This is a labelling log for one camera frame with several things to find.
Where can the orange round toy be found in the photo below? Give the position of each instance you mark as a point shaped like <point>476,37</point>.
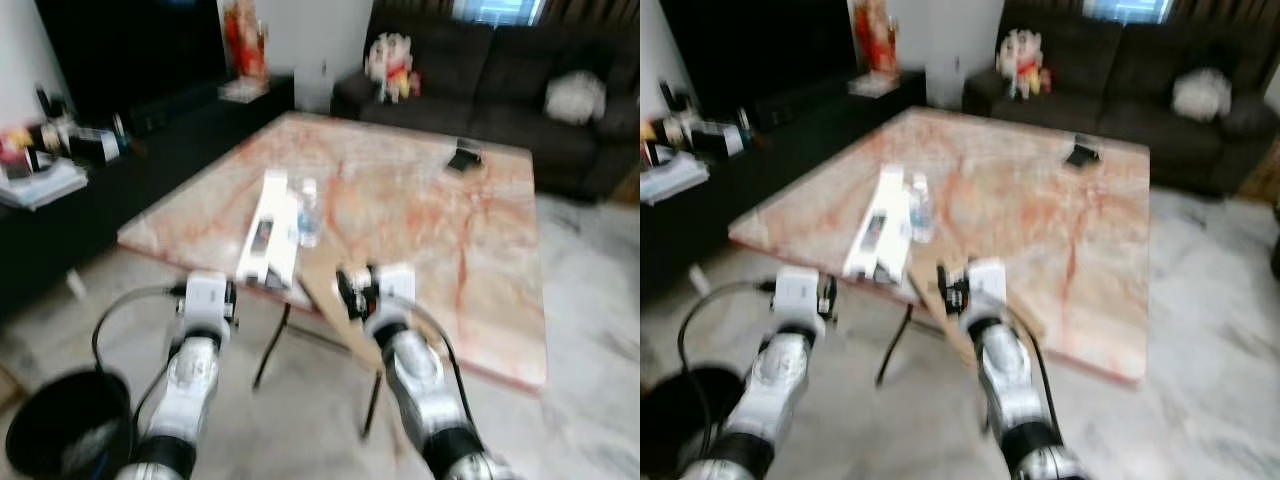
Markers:
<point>649,145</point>
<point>15,150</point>

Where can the large black television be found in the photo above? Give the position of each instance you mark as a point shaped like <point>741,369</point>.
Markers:
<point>130,50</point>
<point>760,50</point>

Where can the long white carton box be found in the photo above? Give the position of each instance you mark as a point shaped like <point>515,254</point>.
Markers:
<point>270,210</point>
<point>885,205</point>

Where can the red gold statue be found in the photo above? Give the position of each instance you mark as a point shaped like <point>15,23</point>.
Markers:
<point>245,45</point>
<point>875,40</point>

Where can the grey round plush cushion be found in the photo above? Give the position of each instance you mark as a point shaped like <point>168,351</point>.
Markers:
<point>575,97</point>
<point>1200,95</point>

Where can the clear plastic water bottle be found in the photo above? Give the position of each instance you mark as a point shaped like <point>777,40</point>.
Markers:
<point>921,210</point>
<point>308,215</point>

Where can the black upright desk gadget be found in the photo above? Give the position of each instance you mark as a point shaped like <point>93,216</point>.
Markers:
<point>675,118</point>
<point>52,125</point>

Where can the flat brown cardboard mailer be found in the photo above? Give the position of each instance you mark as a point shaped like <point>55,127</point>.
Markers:
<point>325,290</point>
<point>925,290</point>

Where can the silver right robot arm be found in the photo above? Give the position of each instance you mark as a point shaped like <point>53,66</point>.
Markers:
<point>1010,385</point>
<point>415,380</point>

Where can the long black TV cabinet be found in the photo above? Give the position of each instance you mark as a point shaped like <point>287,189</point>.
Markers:
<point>120,190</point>
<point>760,170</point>

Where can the flat white book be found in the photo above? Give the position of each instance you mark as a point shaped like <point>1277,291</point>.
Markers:
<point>245,89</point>
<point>875,85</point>

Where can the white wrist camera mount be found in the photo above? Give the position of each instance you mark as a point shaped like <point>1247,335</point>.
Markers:
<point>988,283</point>
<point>207,298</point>
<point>797,293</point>
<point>397,285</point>

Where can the black round rubbish bin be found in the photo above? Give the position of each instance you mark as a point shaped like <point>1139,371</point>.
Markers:
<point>60,420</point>
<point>680,420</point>

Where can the cartoon boy plush doll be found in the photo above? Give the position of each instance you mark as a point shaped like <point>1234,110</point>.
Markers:
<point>390,65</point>
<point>1022,60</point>

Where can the brown cardboard box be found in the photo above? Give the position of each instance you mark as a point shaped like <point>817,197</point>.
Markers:
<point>1265,175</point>

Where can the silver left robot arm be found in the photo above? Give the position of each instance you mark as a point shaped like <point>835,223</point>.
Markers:
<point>775,385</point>
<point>190,390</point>

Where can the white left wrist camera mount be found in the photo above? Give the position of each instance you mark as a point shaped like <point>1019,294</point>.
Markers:
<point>207,298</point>
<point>797,293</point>

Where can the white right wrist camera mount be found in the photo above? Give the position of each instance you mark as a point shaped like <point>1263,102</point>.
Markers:
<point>988,283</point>
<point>397,285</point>

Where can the marble top folding table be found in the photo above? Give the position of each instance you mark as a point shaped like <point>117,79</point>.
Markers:
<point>420,220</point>
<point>1040,220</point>

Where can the stack of white papers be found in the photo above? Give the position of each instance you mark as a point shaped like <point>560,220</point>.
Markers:
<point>675,180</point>
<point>45,185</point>

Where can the small black flat object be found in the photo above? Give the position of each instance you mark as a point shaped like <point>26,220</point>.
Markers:
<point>1082,153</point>
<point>463,160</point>

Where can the dark brown fabric sofa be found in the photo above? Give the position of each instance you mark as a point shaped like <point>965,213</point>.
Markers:
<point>500,80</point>
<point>1120,70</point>

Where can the bright window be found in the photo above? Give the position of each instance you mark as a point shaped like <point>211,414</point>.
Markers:
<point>1128,9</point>
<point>498,10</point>

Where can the small black box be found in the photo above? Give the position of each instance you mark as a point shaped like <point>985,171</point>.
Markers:
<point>720,140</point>
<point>95,147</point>

